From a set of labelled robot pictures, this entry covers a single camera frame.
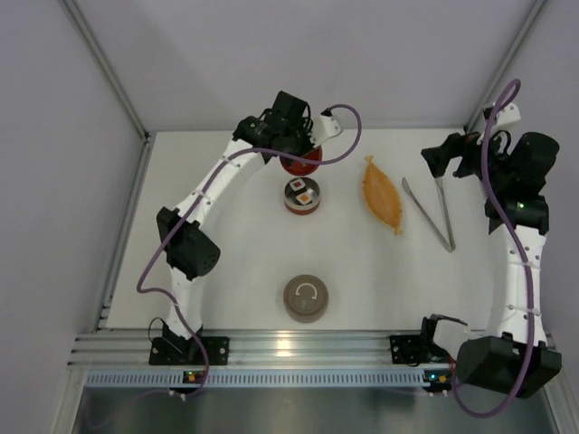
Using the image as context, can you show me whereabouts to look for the sushi roll red centre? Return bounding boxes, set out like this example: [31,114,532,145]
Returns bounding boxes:
[289,178,307,194]

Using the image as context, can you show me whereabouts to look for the slotted grey cable duct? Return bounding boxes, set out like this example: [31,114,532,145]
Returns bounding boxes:
[85,368,451,388]

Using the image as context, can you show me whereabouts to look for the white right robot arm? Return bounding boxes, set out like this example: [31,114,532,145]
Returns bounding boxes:
[423,132,562,399]

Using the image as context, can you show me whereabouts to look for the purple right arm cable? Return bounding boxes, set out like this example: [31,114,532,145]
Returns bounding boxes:
[451,79,544,417]

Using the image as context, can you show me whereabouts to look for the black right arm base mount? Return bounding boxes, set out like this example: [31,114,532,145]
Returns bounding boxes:
[389,335,451,366]

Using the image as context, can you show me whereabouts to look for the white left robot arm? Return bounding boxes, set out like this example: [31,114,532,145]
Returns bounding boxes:
[157,91,341,363]

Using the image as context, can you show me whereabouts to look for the left aluminium frame post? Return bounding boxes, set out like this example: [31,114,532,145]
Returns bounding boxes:
[61,0,153,191]

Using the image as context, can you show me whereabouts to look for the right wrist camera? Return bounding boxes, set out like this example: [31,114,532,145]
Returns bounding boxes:
[490,102,521,133]

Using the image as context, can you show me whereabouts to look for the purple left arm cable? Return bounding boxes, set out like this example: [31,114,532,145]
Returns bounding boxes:
[135,103,363,399]

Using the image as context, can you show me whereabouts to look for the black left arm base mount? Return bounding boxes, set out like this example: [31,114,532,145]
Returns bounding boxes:
[148,334,231,366]

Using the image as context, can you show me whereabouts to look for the right aluminium frame post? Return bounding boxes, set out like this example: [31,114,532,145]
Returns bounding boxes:
[462,0,552,133]

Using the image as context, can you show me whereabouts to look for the red round lid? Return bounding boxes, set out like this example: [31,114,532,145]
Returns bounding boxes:
[280,147,323,177]

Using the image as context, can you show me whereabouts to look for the beige band metal container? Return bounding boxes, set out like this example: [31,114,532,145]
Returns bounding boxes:
[286,308,326,324]

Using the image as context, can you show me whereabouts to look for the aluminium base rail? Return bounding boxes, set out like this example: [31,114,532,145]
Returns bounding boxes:
[67,328,557,365]

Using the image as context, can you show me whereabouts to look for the metal tongs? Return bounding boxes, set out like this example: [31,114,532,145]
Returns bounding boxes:
[401,174,457,253]

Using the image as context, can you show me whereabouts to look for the red band metal container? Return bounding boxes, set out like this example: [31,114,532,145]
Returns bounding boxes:
[283,176,321,215]

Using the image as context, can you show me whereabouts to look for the sushi roll orange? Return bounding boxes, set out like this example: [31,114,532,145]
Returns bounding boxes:
[296,191,314,206]

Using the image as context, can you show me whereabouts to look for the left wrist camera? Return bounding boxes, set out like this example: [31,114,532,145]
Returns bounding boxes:
[310,110,343,148]

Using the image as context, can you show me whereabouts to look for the brown round lid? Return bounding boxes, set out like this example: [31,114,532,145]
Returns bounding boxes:
[283,275,329,311]

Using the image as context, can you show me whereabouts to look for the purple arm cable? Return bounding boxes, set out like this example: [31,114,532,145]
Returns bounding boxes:
[451,79,544,417]
[135,103,363,399]

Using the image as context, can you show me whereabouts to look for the woven bamboo boat tray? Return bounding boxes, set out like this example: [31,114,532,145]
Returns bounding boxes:
[362,156,403,235]

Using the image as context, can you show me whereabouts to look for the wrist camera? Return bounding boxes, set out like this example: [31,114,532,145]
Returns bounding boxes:
[310,110,343,148]
[490,102,521,133]

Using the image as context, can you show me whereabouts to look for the aluminium frame post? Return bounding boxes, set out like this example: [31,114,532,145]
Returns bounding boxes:
[462,0,552,133]
[61,0,153,191]

